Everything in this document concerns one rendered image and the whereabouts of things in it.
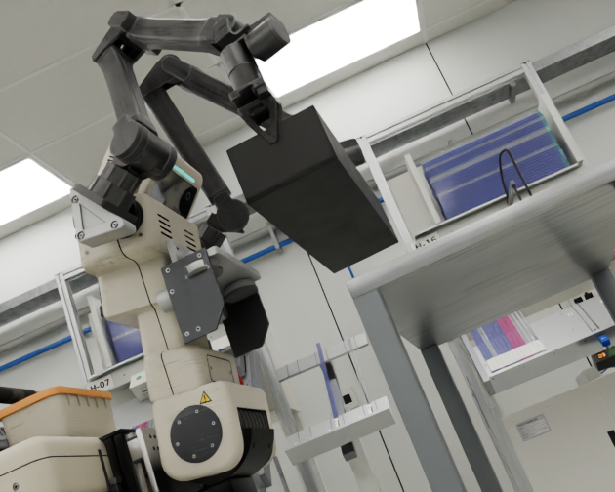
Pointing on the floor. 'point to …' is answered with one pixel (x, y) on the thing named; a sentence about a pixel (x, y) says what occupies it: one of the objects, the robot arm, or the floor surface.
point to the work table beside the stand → (491, 297)
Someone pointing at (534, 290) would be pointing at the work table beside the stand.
